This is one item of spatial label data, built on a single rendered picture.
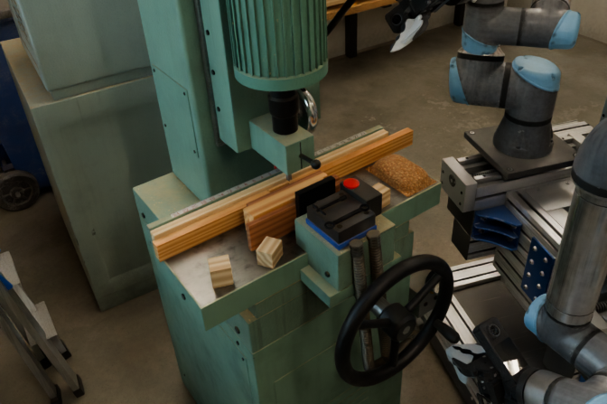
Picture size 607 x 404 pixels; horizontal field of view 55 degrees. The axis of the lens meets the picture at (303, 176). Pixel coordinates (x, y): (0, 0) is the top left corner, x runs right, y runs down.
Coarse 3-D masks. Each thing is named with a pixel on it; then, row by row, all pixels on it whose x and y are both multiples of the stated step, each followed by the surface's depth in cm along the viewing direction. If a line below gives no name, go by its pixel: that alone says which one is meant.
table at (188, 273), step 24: (360, 168) 136; (432, 192) 129; (384, 216) 123; (408, 216) 128; (216, 240) 117; (240, 240) 117; (288, 240) 116; (168, 264) 112; (192, 264) 112; (240, 264) 111; (288, 264) 111; (192, 288) 106; (216, 288) 106; (240, 288) 106; (264, 288) 110; (312, 288) 112; (192, 312) 108; (216, 312) 105; (240, 312) 109
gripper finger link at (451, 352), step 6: (450, 348) 112; (450, 354) 110; (456, 354) 109; (462, 354) 109; (468, 354) 108; (450, 360) 110; (462, 360) 107; (468, 360) 106; (456, 372) 111; (462, 378) 110
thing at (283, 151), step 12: (252, 120) 122; (264, 120) 122; (252, 132) 123; (264, 132) 118; (300, 132) 117; (252, 144) 125; (264, 144) 120; (276, 144) 115; (288, 144) 114; (300, 144) 115; (312, 144) 117; (264, 156) 122; (276, 156) 117; (288, 156) 115; (312, 156) 118; (288, 168) 116; (300, 168) 118
